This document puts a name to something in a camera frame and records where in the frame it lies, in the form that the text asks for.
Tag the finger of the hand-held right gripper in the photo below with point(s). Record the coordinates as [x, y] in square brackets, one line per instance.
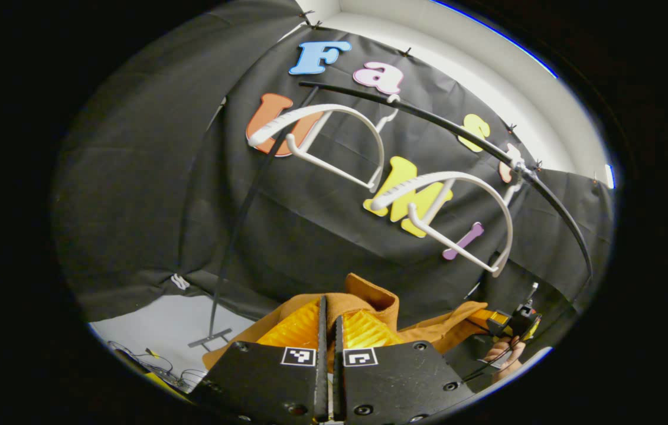
[496, 320]

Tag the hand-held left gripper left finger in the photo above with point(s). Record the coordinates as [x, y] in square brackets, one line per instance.
[322, 354]

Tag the brown shirt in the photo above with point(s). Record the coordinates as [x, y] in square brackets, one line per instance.
[369, 298]

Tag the white clip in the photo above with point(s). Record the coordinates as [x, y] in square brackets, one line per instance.
[180, 281]

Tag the black backdrop cloth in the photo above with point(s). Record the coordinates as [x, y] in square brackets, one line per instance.
[133, 177]

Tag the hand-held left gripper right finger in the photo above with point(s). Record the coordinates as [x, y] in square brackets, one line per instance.
[338, 366]

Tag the white plastic hanger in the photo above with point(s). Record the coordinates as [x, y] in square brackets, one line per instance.
[339, 109]
[463, 175]

